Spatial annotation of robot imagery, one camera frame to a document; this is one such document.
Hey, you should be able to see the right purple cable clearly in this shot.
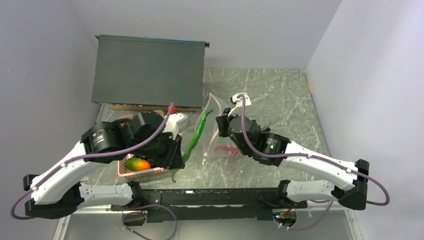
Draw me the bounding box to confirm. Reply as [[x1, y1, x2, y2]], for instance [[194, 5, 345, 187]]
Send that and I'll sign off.
[[239, 94, 391, 232]]

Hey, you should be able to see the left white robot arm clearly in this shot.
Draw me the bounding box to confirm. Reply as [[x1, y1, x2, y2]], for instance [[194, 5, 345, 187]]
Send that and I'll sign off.
[[24, 111, 189, 219]]

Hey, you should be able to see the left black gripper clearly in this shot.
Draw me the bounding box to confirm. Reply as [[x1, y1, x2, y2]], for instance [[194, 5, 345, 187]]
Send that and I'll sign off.
[[130, 129, 186, 170]]

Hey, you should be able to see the pink plastic basket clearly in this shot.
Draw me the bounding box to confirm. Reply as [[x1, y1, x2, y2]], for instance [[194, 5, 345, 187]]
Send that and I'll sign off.
[[117, 154, 171, 182]]

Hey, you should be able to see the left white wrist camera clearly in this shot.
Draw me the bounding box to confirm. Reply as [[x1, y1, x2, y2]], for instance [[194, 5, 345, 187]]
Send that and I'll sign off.
[[163, 106, 190, 139]]

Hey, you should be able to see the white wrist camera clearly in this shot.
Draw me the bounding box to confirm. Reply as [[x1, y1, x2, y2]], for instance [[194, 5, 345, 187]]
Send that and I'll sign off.
[[163, 106, 190, 139], [228, 92, 252, 116]]

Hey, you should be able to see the green orange mango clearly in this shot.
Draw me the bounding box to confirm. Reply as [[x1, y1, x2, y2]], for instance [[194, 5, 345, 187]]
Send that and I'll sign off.
[[125, 157, 152, 172]]

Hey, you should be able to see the dark grey server box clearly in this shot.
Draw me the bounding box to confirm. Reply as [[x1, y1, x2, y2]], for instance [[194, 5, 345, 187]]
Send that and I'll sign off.
[[91, 35, 210, 109]]

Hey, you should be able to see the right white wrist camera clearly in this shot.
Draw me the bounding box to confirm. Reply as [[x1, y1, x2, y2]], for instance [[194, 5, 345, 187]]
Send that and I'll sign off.
[[228, 92, 252, 116]]

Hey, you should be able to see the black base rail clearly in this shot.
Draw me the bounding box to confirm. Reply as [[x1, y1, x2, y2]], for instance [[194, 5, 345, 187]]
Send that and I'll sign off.
[[92, 187, 332, 226]]

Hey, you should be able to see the clear zip top bag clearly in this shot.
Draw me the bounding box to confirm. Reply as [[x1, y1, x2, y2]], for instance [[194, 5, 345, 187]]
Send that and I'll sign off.
[[198, 92, 241, 165]]

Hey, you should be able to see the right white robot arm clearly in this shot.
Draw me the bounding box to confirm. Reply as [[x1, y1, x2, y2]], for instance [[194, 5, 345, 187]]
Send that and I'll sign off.
[[215, 114, 370, 211]]

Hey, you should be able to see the long green pepper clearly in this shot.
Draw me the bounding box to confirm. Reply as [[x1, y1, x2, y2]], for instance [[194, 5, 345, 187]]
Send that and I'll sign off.
[[171, 110, 213, 183]]

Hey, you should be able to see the red chili pepper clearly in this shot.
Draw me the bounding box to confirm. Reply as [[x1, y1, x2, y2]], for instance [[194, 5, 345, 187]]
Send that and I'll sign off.
[[214, 144, 241, 157]]

